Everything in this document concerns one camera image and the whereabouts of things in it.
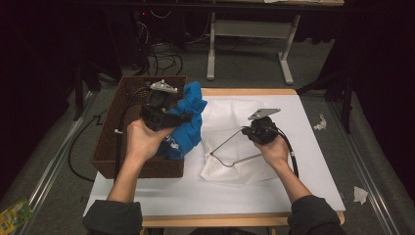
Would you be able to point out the person's right hand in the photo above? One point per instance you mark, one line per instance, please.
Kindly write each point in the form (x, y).
(276, 151)

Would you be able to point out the white metal desk frame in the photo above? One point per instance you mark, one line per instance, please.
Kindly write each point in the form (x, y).
(251, 29)

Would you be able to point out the blue cloth garment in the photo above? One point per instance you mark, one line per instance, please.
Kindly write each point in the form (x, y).
(189, 130)

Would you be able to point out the black metal stand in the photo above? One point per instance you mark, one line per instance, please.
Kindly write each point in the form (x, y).
(345, 98)
(80, 91)

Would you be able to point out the green printed packet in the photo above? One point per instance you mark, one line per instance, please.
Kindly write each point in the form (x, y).
(14, 217)

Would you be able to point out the metal floor rail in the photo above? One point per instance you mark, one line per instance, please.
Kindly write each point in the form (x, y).
(49, 176)
(359, 160)

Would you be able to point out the wooden table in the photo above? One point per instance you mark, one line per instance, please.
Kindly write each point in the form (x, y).
(248, 91)

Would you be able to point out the person's left hand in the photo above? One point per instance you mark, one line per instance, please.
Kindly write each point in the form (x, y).
(142, 142)

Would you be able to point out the crumpled white paper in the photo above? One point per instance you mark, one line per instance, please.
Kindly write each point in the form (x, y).
(320, 123)
(360, 195)

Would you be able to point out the white mesh laundry bag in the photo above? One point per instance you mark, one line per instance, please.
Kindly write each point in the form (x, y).
(228, 169)

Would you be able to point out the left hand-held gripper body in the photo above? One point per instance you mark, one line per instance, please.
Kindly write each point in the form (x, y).
(156, 111)

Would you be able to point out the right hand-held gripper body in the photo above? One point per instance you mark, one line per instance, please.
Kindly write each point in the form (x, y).
(263, 130)

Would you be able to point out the brown wicker basket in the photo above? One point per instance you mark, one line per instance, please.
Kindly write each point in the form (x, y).
(107, 143)

